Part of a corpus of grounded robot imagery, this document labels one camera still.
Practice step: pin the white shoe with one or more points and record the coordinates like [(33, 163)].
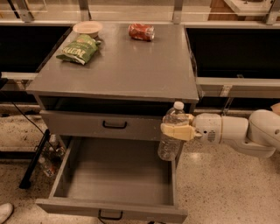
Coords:
[(5, 212)]

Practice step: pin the black top drawer handle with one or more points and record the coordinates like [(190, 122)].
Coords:
[(114, 126)]

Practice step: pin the black middle drawer handle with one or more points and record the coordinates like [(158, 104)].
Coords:
[(110, 215)]

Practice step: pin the plastic bottles on floor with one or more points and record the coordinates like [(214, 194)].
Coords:
[(51, 156)]

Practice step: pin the black stand leg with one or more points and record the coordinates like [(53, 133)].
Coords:
[(25, 182)]

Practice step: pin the clear plastic water bottle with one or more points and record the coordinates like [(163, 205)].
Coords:
[(169, 147)]

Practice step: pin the open grey middle drawer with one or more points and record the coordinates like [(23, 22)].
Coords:
[(115, 175)]

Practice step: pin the closed grey top drawer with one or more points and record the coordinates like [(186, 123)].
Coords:
[(78, 124)]

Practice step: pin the green chip bag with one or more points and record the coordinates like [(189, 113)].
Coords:
[(80, 50)]

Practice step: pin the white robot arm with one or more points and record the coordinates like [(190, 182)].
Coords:
[(257, 136)]

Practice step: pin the black drawer handle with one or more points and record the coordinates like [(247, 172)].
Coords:
[(110, 215), (114, 126)]

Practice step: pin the red soda can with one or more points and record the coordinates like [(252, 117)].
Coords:
[(143, 32)]

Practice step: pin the metal railing frame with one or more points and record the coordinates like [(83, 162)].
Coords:
[(192, 13)]

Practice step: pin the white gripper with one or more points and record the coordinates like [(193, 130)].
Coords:
[(207, 128)]

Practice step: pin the grey drawer cabinet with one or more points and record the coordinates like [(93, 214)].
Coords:
[(126, 77)]

